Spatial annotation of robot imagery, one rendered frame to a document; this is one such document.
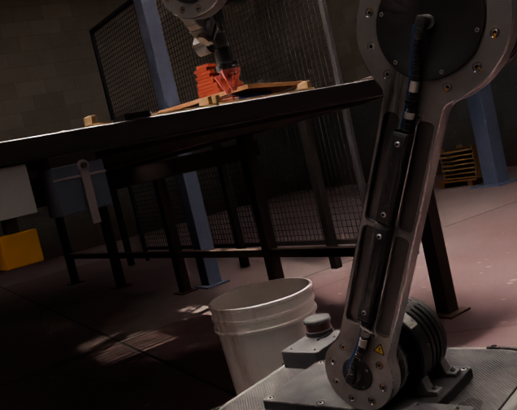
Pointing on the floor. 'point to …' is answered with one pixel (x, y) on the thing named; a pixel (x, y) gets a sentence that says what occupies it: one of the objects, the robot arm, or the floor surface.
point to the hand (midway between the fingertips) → (231, 90)
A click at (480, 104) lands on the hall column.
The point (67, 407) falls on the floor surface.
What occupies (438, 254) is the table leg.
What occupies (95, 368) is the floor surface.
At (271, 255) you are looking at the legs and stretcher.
